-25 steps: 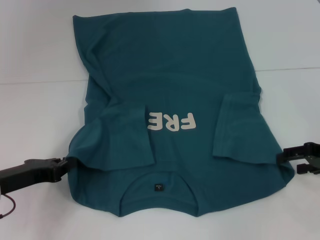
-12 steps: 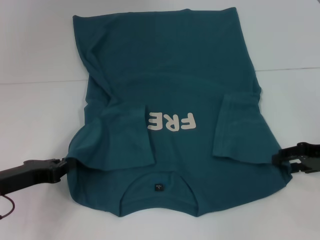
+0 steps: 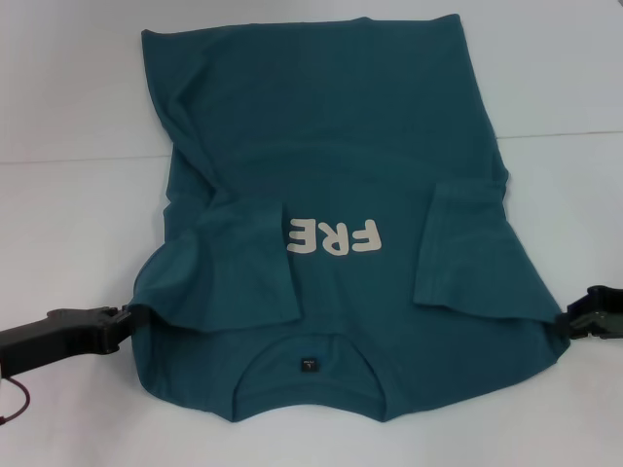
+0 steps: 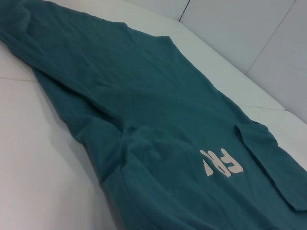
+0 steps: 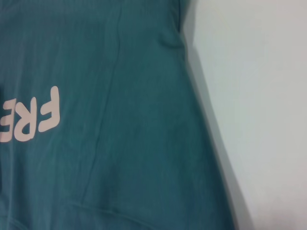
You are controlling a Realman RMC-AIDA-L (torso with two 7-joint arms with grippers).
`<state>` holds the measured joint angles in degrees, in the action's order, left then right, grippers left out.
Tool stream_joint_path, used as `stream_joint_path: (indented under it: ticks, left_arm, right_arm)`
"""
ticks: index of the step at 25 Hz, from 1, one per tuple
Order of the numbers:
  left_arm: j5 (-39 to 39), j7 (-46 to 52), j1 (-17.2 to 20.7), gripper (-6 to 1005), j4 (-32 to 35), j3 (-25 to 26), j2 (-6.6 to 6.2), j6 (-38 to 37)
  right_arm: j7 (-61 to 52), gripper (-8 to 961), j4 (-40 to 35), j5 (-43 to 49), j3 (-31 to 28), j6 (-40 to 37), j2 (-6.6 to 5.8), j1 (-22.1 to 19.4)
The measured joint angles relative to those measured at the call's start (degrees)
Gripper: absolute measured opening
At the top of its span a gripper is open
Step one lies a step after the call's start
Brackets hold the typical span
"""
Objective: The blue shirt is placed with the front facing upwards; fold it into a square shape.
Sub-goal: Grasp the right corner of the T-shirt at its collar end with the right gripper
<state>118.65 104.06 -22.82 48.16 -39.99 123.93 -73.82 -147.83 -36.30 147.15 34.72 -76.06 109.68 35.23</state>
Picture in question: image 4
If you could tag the teal FREE print t-shirt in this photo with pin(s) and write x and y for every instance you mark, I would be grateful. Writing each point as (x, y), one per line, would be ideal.
(144, 95)

